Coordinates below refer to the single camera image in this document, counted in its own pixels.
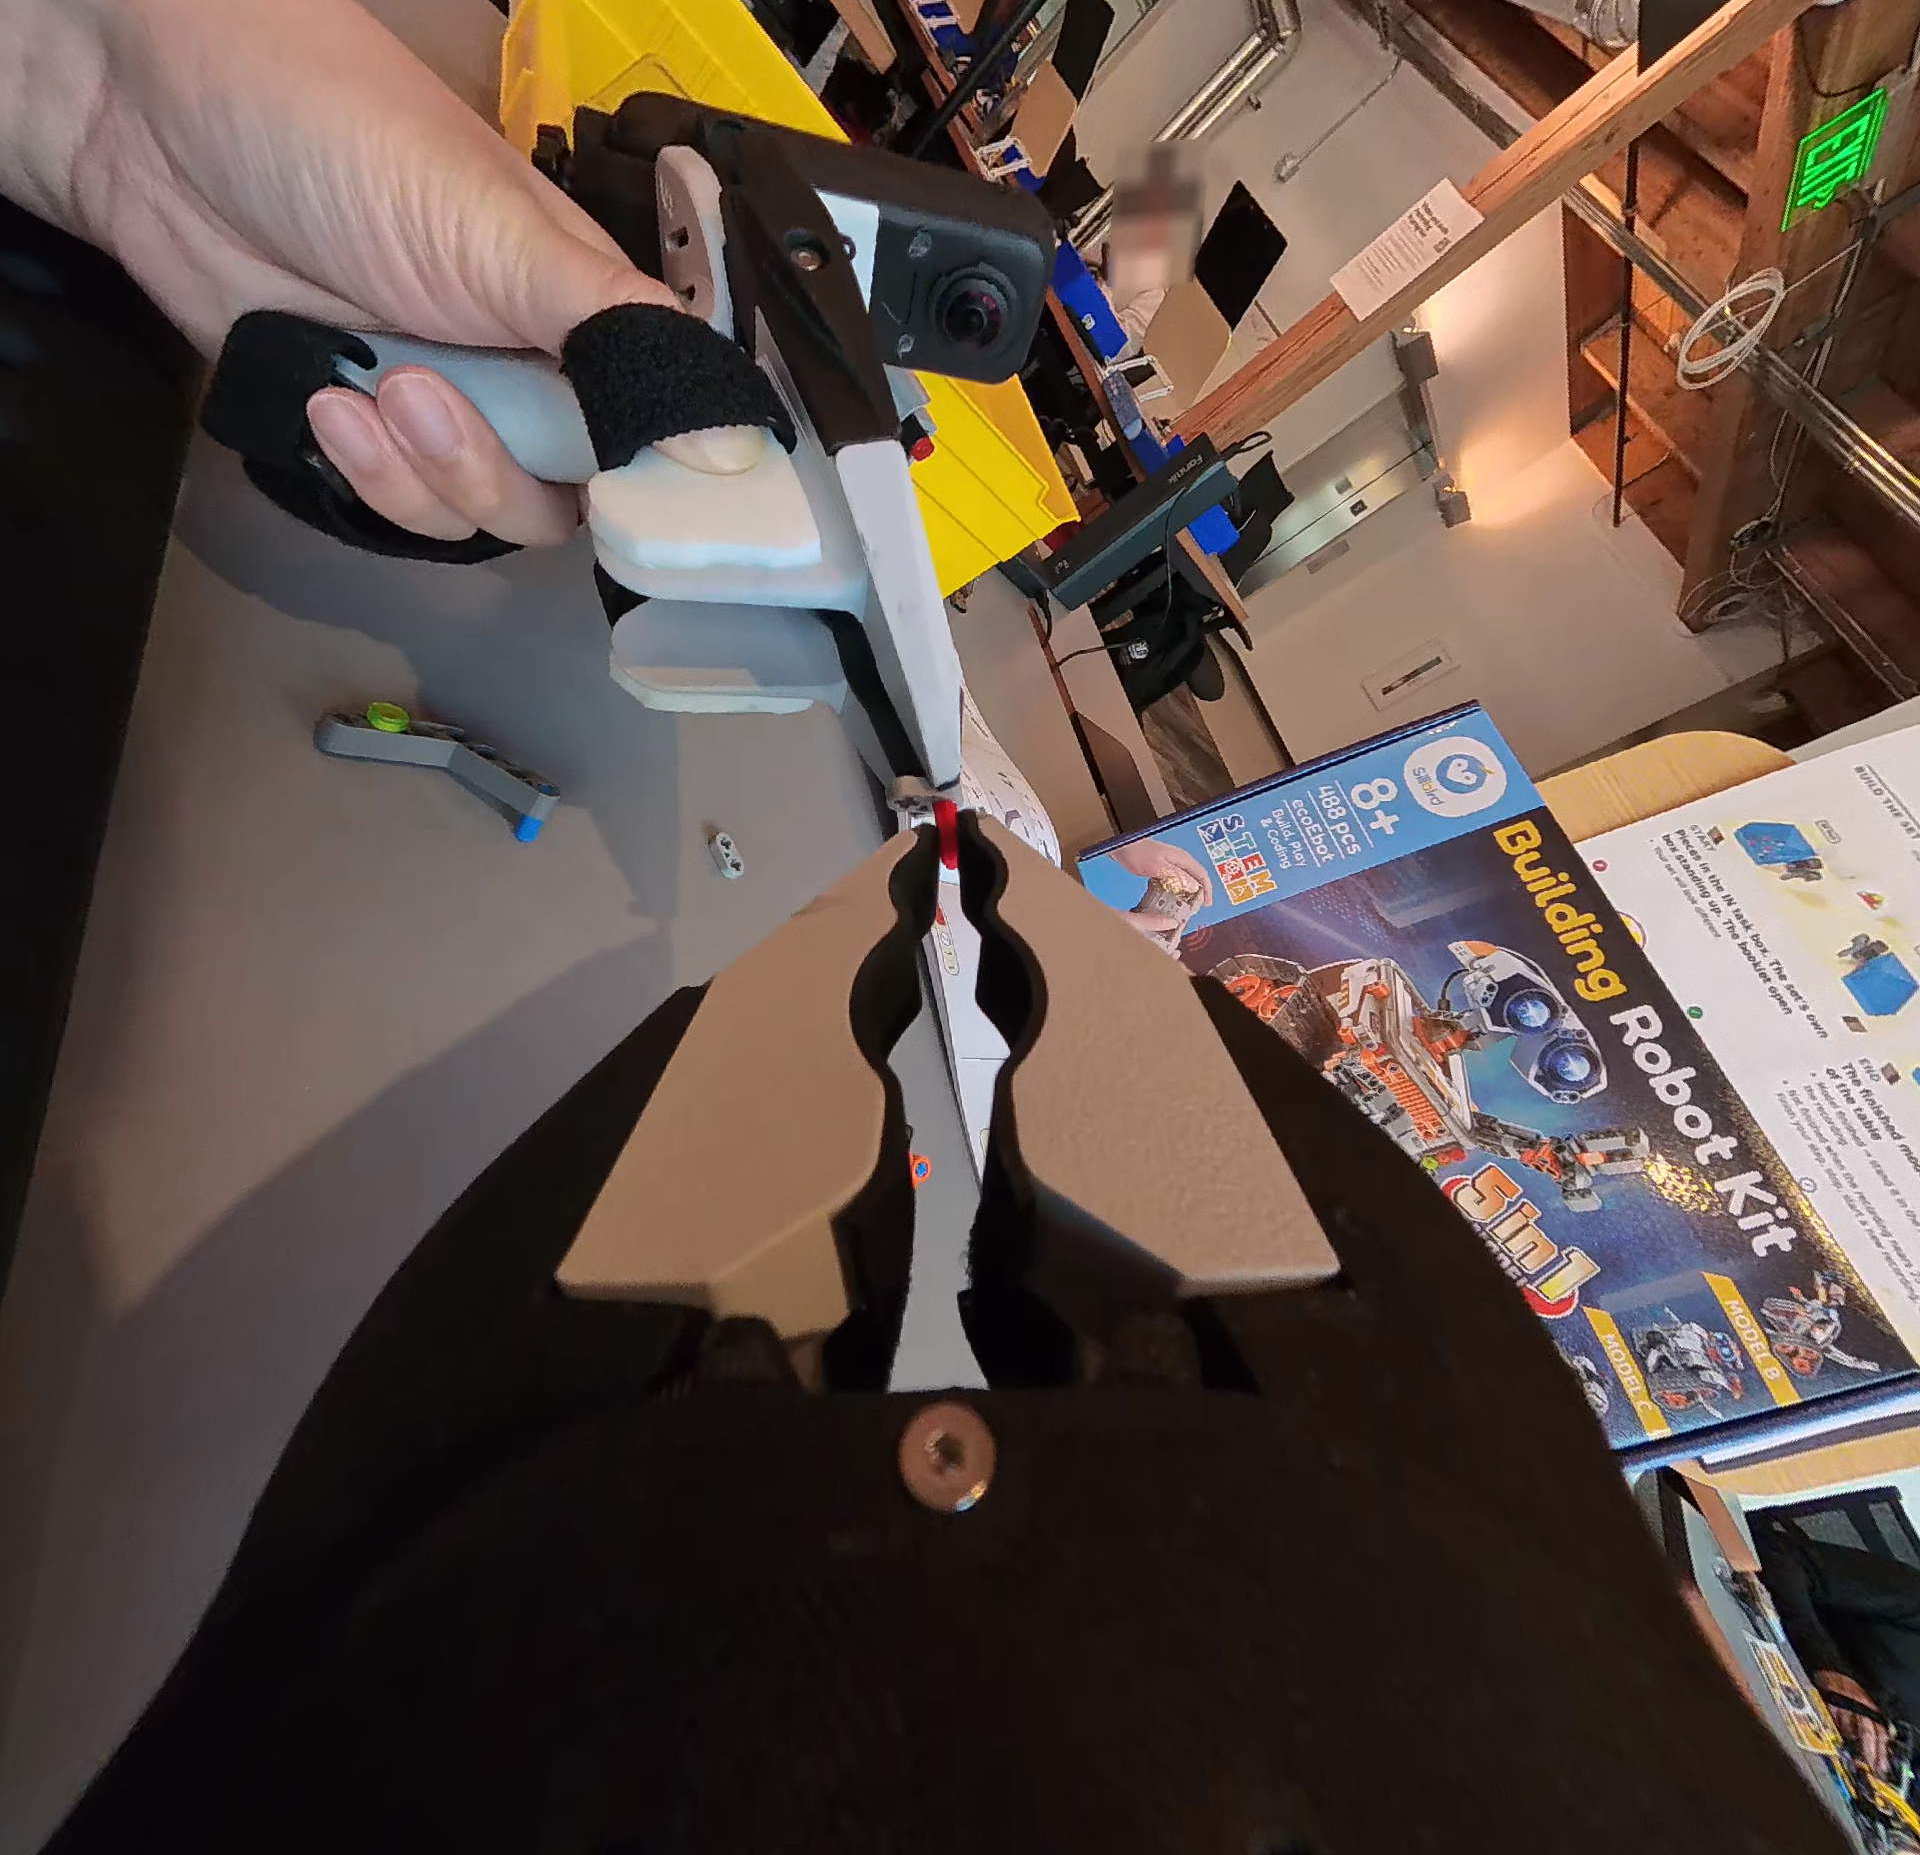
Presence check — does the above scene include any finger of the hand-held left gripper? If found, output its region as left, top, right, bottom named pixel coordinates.
left=832, top=438, right=970, bottom=799

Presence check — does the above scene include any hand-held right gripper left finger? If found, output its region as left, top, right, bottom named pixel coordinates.
left=558, top=833, right=934, bottom=1342

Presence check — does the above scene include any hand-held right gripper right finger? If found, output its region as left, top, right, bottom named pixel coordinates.
left=959, top=816, right=1339, bottom=1355

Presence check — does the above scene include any grey desk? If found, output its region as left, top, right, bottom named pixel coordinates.
left=0, top=0, right=1171, bottom=1841

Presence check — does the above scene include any person's left hand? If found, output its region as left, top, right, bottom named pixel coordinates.
left=0, top=0, right=782, bottom=549

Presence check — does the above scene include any dark grey monitor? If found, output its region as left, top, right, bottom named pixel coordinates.
left=1042, top=445, right=1245, bottom=612

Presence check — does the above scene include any yellow plastic bin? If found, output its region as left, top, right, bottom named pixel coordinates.
left=498, top=0, right=1083, bottom=597

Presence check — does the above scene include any blue robot kit box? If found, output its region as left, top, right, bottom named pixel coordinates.
left=1076, top=702, right=1920, bottom=1453

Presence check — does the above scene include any black flat monitor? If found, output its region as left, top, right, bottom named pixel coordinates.
left=1193, top=180, right=1287, bottom=333

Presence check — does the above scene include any grey angled beam with pins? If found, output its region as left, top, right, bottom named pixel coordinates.
left=311, top=699, right=562, bottom=845

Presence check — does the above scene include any white paper notice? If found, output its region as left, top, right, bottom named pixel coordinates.
left=1328, top=174, right=1487, bottom=322

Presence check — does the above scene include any tan wooden board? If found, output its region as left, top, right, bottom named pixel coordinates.
left=1537, top=731, right=1794, bottom=844

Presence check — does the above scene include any white printed instruction sheet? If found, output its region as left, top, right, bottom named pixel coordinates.
left=1574, top=731, right=1920, bottom=1377

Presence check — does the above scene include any green exit sign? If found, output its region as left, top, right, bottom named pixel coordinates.
left=1777, top=83, right=1890, bottom=233

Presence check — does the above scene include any white cable coil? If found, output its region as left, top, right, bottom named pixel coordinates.
left=1673, top=266, right=1790, bottom=390

